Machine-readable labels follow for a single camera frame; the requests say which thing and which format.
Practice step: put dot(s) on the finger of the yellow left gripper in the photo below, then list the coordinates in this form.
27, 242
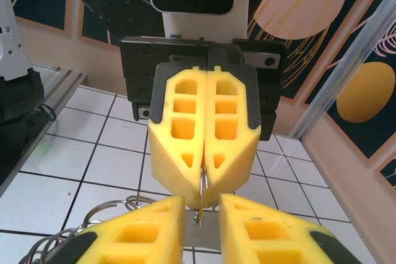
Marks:
238, 159
167, 159

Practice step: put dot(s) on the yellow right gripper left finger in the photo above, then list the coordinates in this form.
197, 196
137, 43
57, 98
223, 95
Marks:
139, 239

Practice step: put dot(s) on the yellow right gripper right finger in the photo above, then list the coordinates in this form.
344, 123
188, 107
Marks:
266, 239

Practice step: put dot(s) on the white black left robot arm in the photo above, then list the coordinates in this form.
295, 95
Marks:
9, 44

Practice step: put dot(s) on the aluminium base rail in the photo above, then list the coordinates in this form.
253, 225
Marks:
62, 78

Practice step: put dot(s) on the aluminium corner post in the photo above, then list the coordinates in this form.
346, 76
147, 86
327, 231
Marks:
340, 81

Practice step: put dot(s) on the orange oval wall panel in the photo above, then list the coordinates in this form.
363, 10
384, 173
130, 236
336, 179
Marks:
365, 91

